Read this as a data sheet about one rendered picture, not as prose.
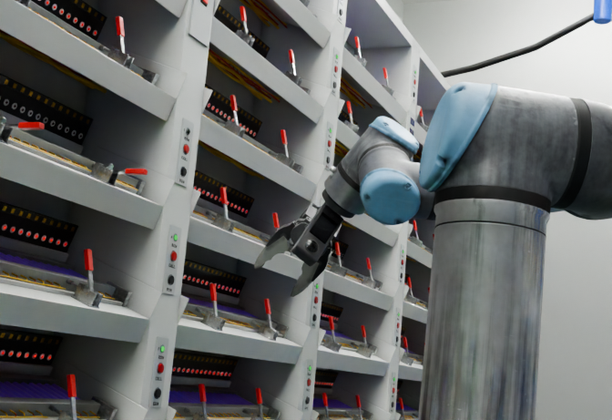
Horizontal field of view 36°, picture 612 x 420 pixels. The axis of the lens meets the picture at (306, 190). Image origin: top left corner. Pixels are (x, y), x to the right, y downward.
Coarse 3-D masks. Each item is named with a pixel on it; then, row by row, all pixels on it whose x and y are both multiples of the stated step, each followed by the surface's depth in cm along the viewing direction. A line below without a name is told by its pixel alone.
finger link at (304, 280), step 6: (306, 264) 173; (318, 264) 172; (306, 270) 173; (312, 270) 173; (300, 276) 175; (306, 276) 173; (312, 276) 173; (300, 282) 174; (306, 282) 174; (294, 288) 175; (300, 288) 174; (294, 294) 176
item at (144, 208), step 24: (24, 120) 159; (0, 144) 130; (72, 144) 172; (0, 168) 131; (24, 168) 135; (48, 168) 140; (120, 168) 174; (144, 168) 172; (48, 192) 142; (72, 192) 146; (96, 192) 151; (120, 192) 157; (144, 192) 171; (168, 192) 169; (120, 216) 159; (144, 216) 165
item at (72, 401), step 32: (0, 352) 154; (32, 352) 161; (0, 384) 150; (32, 384) 158; (64, 384) 169; (96, 384) 166; (0, 416) 138; (32, 416) 144; (64, 416) 148; (96, 416) 159; (128, 416) 162
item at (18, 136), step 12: (12, 132) 139; (24, 132) 141; (24, 144) 139; (36, 144) 144; (48, 144) 146; (60, 156) 148; (72, 156) 152; (84, 168) 153; (120, 180) 163; (132, 180) 168
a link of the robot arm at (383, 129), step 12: (384, 120) 161; (372, 132) 161; (384, 132) 159; (396, 132) 160; (408, 132) 165; (360, 144) 163; (372, 144) 159; (396, 144) 159; (408, 144) 160; (348, 156) 165; (360, 156) 160; (348, 168) 164; (348, 180) 164
